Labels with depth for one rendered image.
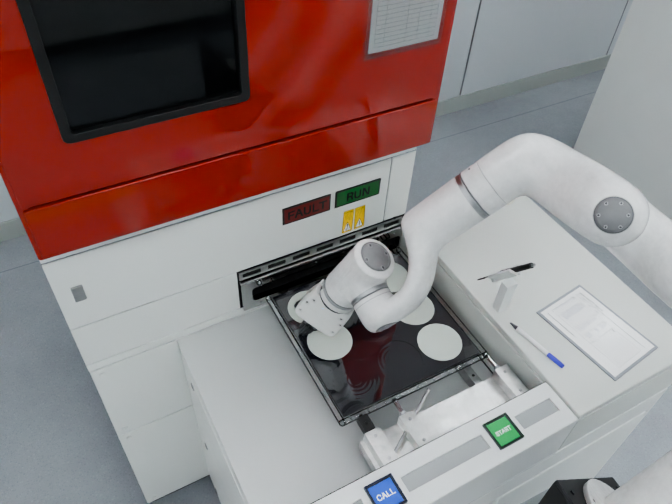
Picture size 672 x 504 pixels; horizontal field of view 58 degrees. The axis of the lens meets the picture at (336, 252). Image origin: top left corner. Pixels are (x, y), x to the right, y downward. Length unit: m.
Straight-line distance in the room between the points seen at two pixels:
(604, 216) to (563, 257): 0.62
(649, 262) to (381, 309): 0.44
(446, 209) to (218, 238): 0.49
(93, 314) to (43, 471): 1.09
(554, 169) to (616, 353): 0.53
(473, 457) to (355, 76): 0.72
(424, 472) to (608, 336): 0.52
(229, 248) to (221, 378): 0.29
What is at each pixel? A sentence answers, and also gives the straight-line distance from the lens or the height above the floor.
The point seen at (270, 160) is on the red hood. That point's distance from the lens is 1.15.
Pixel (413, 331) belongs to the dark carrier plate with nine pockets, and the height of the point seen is 0.90.
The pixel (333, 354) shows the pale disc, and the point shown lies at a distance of 1.34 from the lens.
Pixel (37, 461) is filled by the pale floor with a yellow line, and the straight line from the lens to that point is 2.38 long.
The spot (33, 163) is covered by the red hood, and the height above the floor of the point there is 1.42.
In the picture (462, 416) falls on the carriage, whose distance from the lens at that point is 1.32.
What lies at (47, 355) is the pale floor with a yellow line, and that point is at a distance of 2.61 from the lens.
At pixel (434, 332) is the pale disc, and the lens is 1.40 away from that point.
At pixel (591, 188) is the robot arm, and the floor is 1.45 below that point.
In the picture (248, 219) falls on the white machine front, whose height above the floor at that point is 1.12.
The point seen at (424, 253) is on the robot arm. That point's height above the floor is 1.25.
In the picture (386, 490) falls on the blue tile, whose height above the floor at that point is 0.96.
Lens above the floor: 2.00
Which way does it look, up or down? 46 degrees down
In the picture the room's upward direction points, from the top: 4 degrees clockwise
